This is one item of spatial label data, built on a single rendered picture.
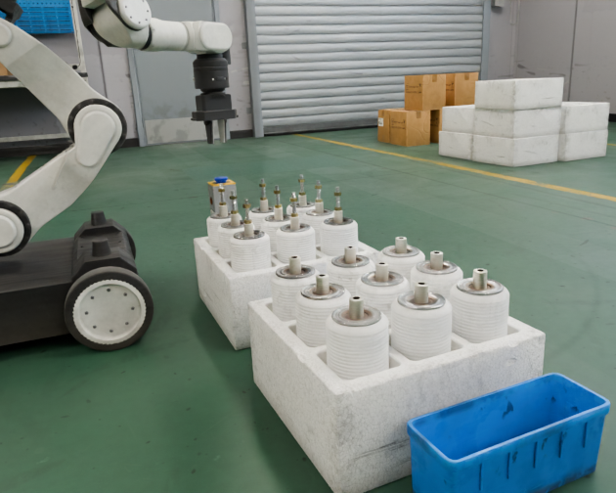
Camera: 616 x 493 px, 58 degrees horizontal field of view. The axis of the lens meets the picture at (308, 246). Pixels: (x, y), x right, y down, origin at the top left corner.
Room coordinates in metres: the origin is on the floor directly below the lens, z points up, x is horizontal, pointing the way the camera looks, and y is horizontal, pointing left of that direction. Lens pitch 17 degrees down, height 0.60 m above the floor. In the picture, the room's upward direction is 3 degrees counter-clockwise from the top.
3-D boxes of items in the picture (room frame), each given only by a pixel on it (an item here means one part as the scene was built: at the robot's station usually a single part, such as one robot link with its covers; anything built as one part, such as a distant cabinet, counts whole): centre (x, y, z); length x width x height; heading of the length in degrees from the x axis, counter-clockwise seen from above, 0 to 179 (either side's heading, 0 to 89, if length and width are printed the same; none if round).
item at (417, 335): (0.82, -0.18, 0.16); 0.10 x 0.10 x 0.18
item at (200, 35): (1.46, 0.24, 0.71); 0.13 x 0.09 x 0.07; 144
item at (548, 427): (0.70, -0.28, 0.06); 0.30 x 0.11 x 0.12; 114
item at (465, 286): (0.87, -0.28, 0.25); 0.08 x 0.08 x 0.01
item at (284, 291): (0.99, 0.03, 0.16); 0.10 x 0.10 x 0.18
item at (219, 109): (1.50, 0.23, 0.57); 0.13 x 0.10 x 0.12; 128
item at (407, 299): (0.82, -0.18, 0.25); 0.08 x 0.08 x 0.01
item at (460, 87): (5.31, -1.45, 0.45); 0.30 x 0.24 x 0.30; 18
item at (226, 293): (1.43, 0.07, 0.09); 0.39 x 0.39 x 0.18; 22
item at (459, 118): (4.21, -1.32, 0.27); 0.39 x 0.39 x 0.18; 23
